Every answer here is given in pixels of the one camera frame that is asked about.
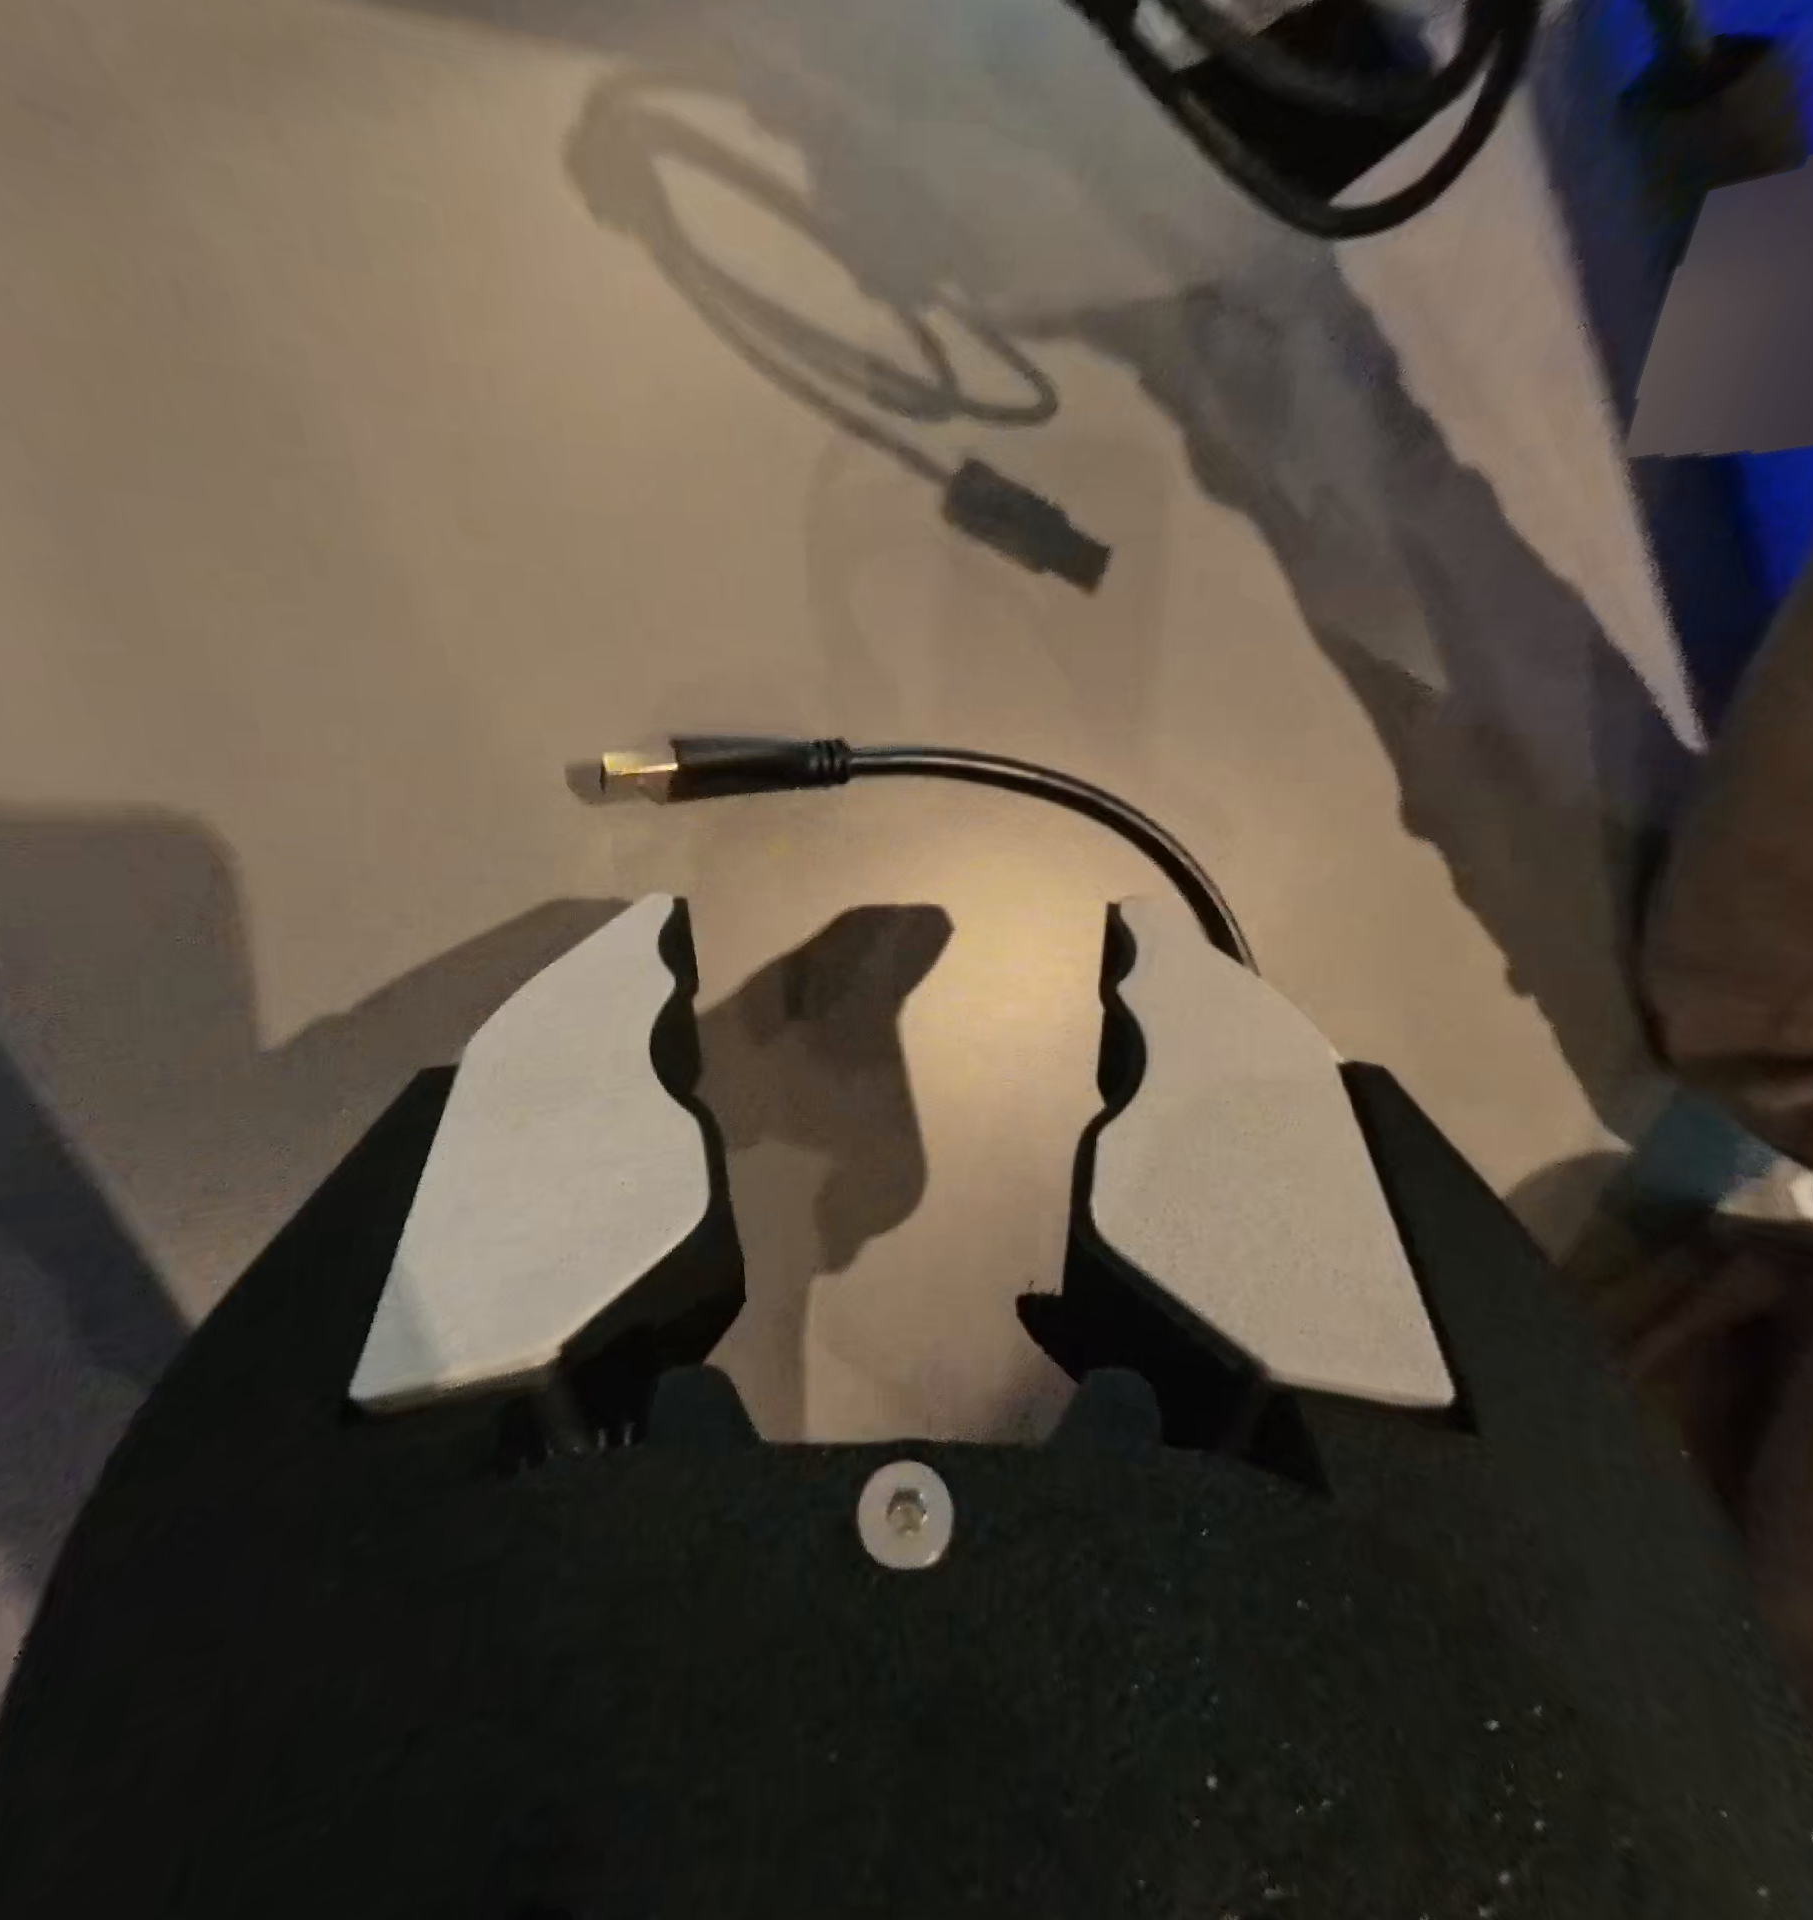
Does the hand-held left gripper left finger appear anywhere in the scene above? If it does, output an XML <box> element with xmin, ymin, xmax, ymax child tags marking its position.
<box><xmin>348</xmin><ymin>893</ymin><xmax>744</xmax><ymax>1464</ymax></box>

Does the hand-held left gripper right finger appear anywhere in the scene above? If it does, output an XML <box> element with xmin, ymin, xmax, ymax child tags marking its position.
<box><xmin>1016</xmin><ymin>901</ymin><xmax>1456</xmax><ymax>1451</ymax></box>

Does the black usb cable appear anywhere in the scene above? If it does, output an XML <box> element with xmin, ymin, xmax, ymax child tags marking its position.
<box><xmin>565</xmin><ymin>730</ymin><xmax>1265</xmax><ymax>979</ymax></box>

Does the blue plastic bin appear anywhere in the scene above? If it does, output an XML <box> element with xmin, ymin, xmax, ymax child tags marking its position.
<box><xmin>1535</xmin><ymin>0</ymin><xmax>1813</xmax><ymax>738</ymax></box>

